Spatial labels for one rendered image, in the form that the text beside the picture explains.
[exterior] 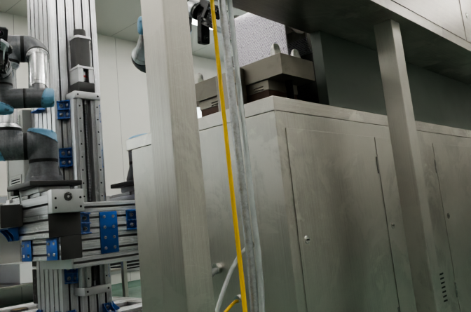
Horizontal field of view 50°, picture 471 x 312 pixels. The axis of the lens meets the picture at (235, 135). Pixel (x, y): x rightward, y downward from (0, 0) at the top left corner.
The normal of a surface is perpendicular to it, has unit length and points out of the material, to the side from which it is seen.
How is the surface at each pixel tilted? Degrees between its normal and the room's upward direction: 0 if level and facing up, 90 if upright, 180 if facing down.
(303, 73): 90
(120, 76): 90
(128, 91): 90
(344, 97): 90
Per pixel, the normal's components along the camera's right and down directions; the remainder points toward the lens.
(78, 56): 0.01, -0.17
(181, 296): -0.68, -0.05
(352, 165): 0.73, -0.18
